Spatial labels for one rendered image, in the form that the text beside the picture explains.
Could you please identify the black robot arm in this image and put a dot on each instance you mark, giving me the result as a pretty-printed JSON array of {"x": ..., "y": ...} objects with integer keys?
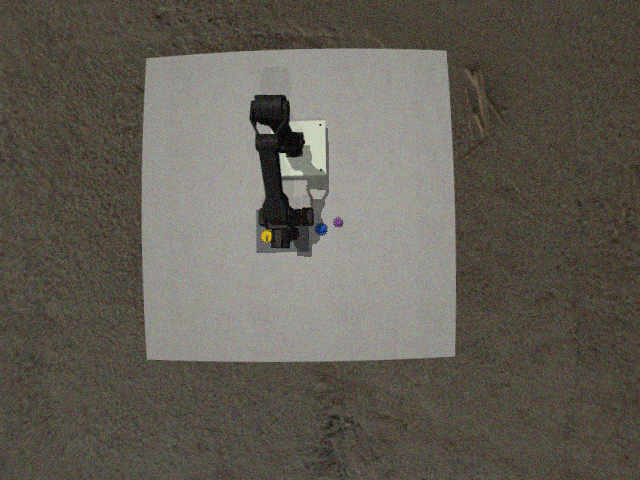
[{"x": 274, "y": 111}]

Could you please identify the blue gear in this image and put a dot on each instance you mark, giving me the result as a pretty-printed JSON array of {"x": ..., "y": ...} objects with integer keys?
[{"x": 321, "y": 229}]

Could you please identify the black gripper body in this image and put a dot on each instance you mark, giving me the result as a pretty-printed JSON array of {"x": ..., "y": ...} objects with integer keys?
[{"x": 307, "y": 216}]

